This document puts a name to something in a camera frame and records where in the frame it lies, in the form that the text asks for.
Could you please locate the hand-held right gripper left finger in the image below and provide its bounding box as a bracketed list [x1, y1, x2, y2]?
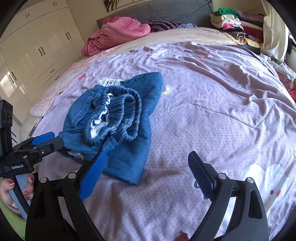
[25, 149, 107, 241]

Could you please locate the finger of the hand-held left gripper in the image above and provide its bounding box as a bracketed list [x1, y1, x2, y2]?
[16, 136, 64, 163]
[14, 131, 55, 151]

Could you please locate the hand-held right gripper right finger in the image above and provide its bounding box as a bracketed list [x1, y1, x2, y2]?
[188, 151, 270, 241]

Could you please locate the blue denim pants lace trim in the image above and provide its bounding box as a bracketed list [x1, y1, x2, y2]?
[58, 72, 163, 185]

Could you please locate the person's left hand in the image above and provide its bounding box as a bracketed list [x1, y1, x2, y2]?
[0, 173, 35, 209]

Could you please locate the person's right hand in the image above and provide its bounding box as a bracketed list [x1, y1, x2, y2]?
[174, 230, 190, 241]

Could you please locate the lilac printed quilt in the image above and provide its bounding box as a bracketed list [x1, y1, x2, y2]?
[30, 42, 296, 241]

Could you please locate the cream wardrobe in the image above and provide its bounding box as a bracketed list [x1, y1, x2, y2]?
[0, 0, 85, 130]

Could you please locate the pink bundled blanket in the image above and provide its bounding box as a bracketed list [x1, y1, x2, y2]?
[81, 16, 151, 56]

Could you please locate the floral fabric basket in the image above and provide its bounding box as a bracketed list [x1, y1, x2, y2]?
[276, 72, 296, 93]

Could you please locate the white crumpled cloth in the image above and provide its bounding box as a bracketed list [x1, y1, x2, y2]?
[259, 53, 296, 80]

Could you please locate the grey bed sheet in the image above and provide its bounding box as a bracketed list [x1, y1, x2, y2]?
[240, 43, 264, 56]

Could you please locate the tree painting panel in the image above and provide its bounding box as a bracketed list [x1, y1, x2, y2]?
[103, 0, 121, 12]

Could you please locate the pile of folded clothes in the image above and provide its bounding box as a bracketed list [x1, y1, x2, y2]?
[209, 7, 265, 48]

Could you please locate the purple striped pillow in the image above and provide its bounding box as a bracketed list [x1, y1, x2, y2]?
[147, 20, 182, 33]

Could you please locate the white curtain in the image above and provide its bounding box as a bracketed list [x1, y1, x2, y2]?
[260, 0, 289, 64]

